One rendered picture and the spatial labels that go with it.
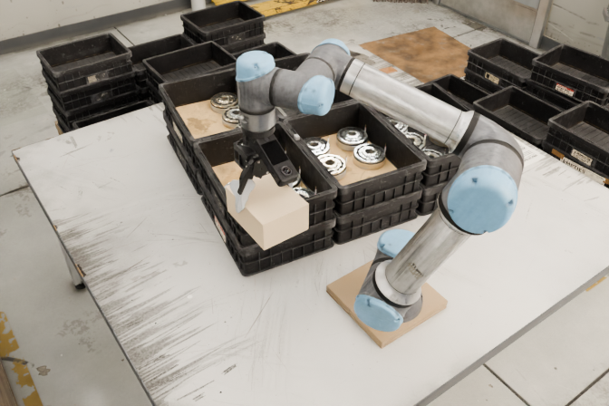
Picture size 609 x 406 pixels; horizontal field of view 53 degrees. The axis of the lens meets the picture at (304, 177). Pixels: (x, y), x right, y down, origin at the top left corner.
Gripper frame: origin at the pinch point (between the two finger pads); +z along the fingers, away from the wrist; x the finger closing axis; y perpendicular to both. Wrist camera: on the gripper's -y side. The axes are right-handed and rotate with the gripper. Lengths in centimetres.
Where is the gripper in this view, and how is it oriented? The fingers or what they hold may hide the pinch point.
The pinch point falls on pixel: (266, 202)
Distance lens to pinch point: 137.9
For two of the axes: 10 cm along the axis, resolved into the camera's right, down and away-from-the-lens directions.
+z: 0.0, 7.9, 6.1
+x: -8.1, 3.5, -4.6
